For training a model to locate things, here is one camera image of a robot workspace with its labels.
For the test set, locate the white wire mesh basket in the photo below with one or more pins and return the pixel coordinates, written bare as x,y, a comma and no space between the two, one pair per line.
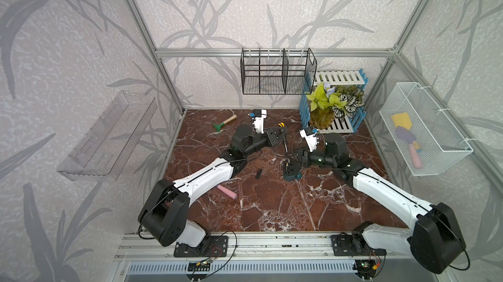
439,142

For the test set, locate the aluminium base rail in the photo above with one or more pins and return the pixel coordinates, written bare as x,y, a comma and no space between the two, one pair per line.
242,246

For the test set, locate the purple pink toy shovel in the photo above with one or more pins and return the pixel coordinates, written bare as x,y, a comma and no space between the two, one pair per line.
406,135

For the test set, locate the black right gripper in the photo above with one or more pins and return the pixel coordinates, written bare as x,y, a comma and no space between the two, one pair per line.
303,157

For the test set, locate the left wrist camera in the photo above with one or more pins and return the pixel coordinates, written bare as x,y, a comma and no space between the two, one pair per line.
258,116

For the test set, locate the clear plastic wall shelf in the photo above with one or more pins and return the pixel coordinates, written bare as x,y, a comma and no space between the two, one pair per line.
101,155

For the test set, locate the black battery cover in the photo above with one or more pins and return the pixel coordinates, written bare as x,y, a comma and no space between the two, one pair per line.
259,172

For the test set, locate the green wooden-handled garden tool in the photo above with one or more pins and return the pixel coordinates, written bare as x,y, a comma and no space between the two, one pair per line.
219,126

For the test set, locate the black wire wall basket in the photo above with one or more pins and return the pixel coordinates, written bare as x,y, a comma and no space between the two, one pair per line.
277,72

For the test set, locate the blue white slatted wooden shelf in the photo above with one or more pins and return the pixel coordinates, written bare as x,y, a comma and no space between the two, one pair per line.
346,78

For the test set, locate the glass vase with plants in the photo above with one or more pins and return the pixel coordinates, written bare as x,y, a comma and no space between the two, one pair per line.
333,102

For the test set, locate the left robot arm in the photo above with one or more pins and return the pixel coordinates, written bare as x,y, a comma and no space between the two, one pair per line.
165,212

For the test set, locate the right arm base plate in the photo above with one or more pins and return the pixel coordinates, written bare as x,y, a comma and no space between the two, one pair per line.
344,244

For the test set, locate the teal alarm clock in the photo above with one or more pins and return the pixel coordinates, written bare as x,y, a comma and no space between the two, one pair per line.
291,170

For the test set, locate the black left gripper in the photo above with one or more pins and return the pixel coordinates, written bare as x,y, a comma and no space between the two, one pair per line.
272,138

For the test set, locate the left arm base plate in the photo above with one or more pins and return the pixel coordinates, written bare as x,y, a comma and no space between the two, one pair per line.
214,246

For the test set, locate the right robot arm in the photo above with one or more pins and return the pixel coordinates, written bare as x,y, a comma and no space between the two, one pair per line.
432,235

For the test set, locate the yellow toy spade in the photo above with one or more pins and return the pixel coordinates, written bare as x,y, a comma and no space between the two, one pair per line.
402,120

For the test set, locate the black yellow screwdriver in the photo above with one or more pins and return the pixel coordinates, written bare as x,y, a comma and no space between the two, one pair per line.
282,125

